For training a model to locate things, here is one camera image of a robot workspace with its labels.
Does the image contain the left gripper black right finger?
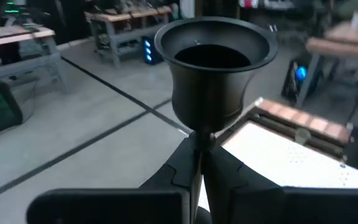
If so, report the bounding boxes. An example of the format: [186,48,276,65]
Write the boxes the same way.
[203,144,358,224]

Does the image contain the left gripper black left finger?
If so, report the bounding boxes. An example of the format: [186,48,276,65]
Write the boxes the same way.
[25,133,203,224]

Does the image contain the medium black candlestick holder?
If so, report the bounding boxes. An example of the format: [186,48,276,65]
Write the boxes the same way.
[154,16,278,152]

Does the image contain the computer tower round blue light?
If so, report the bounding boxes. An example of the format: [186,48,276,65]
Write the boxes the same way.
[280,57,321,105]

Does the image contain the computer tower three blue lights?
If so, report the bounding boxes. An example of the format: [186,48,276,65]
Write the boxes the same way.
[140,35,165,66]

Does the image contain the wooden top grey workbench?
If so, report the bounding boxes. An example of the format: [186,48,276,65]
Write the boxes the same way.
[0,24,68,95]
[84,6,174,68]
[295,21,358,110]

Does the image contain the black table edge rail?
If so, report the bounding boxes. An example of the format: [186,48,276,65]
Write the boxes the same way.
[247,111,351,158]

